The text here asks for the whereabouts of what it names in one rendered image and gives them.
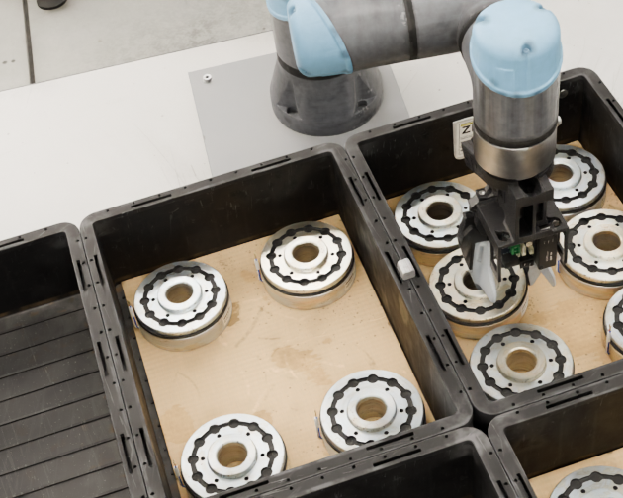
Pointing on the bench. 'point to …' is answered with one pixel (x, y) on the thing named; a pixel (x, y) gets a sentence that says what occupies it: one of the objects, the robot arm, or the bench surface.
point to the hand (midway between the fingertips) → (505, 276)
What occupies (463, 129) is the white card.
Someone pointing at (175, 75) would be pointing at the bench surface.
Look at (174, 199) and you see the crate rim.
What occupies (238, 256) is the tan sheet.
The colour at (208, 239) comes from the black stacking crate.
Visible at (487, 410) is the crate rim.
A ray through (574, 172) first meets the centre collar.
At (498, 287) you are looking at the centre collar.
